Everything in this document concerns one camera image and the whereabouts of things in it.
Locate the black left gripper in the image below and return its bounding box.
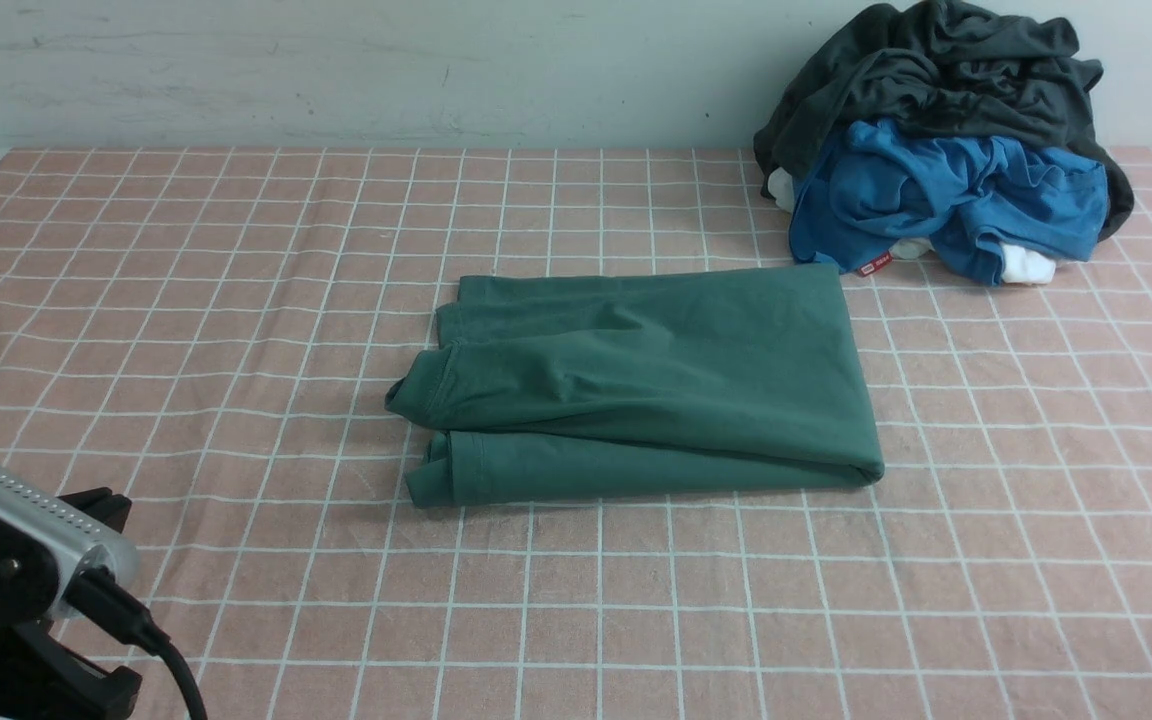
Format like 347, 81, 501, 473
0, 486, 143, 720

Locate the green long sleeve shirt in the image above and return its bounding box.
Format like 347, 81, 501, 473
385, 264, 884, 509

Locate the blue crumpled shirt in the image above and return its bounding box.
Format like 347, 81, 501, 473
788, 118, 1111, 287

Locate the pink checkered tablecloth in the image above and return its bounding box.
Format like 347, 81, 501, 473
0, 147, 1152, 719

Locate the dark grey crumpled garment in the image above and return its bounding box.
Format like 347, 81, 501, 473
751, 1, 1135, 238

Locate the black left camera cable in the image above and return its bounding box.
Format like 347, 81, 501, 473
65, 566, 209, 720

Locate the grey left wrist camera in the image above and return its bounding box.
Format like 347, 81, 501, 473
0, 467, 141, 626

